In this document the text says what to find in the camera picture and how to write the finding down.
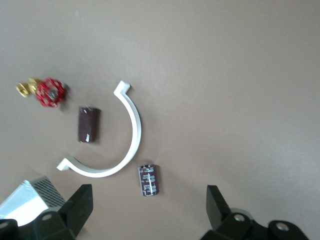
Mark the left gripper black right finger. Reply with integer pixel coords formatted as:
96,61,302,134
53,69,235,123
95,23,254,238
199,184,307,240

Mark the short printed brown capacitor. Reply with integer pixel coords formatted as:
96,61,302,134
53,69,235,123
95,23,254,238
137,163,161,198

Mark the long plain brown capacitor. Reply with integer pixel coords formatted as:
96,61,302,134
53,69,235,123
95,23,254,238
76,106,101,144

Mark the white half-round pipe clamp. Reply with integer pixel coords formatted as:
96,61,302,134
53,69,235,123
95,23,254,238
56,80,142,179

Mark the brass valve red handwheel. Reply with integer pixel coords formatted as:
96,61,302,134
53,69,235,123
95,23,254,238
16,77,66,108

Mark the silver metal box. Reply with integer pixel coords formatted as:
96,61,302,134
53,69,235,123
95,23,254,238
0,175,67,227

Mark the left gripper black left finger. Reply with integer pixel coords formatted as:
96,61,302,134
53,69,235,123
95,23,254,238
0,184,94,240

